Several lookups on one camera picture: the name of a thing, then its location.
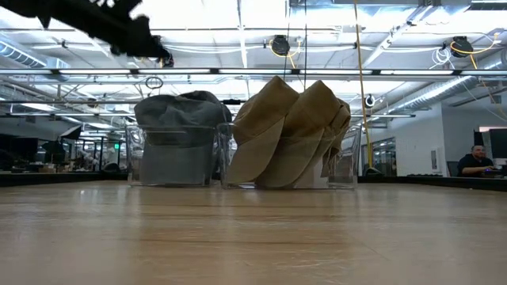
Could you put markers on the grey baseball cap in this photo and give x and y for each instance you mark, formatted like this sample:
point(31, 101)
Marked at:
point(174, 111)
point(222, 111)

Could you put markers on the tan baseball cap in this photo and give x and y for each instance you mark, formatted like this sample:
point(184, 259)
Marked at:
point(341, 118)
point(313, 126)
point(257, 134)

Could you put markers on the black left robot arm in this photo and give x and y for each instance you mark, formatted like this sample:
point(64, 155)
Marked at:
point(24, 7)

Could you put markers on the clear plastic bin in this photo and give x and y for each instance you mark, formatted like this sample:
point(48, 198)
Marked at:
point(348, 166)
point(134, 158)

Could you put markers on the long ceiling light bar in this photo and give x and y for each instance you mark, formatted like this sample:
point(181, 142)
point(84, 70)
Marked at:
point(317, 72)

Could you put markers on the person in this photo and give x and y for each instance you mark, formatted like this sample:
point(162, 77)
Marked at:
point(473, 162)

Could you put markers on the black monitor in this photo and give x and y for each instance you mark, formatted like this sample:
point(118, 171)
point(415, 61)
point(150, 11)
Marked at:
point(498, 143)

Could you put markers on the silver round air duct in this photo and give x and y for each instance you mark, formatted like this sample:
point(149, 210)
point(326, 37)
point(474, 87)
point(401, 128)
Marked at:
point(20, 55)
point(435, 95)

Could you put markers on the black aluminium table frame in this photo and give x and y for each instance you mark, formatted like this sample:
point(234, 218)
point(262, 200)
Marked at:
point(435, 182)

